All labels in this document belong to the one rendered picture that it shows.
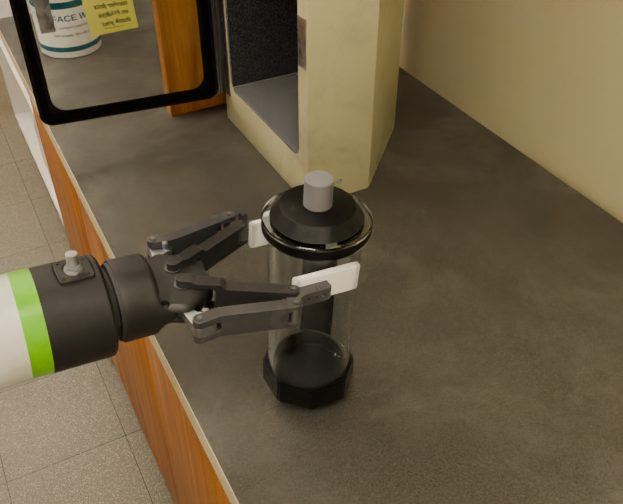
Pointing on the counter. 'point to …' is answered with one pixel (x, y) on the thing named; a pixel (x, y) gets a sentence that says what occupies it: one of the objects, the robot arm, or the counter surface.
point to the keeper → (302, 42)
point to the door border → (120, 101)
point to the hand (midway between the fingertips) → (311, 252)
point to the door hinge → (221, 46)
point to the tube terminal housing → (336, 93)
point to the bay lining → (261, 39)
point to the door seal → (120, 105)
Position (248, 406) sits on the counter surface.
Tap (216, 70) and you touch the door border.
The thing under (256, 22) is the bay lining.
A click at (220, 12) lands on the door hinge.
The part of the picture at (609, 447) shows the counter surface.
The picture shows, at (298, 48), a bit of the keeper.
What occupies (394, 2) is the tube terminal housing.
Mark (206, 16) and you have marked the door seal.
